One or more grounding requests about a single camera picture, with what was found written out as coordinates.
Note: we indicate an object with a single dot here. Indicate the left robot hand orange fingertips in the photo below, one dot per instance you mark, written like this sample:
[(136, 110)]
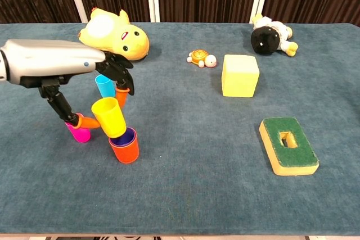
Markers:
[(47, 60)]

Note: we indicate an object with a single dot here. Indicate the blue plastic cup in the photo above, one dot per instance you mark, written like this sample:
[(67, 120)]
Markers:
[(105, 88)]

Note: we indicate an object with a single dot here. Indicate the pink plastic cup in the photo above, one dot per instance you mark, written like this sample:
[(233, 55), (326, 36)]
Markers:
[(81, 136)]

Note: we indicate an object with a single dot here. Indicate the yellow plastic cup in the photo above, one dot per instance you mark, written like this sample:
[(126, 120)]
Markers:
[(111, 119)]

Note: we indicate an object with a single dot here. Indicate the purple plastic cup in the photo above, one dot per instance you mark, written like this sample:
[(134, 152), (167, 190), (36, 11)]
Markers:
[(130, 137)]

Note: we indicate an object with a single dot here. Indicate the yellow duck plush toy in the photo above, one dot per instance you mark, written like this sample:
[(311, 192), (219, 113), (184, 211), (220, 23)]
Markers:
[(129, 40)]

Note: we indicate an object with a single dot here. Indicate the orange plastic cup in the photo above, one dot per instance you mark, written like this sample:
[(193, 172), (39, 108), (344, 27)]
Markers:
[(125, 154)]

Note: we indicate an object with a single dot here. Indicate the small toy turtle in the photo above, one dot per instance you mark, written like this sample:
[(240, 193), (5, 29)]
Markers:
[(199, 56)]

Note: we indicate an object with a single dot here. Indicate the blue velvet tablecloth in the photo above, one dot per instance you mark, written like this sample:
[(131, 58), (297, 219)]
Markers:
[(180, 195)]

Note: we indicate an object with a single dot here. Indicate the yellow foam cube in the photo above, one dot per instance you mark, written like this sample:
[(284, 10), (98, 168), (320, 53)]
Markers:
[(239, 79)]

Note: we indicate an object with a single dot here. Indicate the black headed plush doll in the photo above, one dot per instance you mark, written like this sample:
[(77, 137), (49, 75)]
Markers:
[(264, 41)]

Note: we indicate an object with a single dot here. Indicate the green yellow sponge with hole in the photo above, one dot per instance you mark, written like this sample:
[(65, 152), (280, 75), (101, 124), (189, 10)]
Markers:
[(302, 155)]

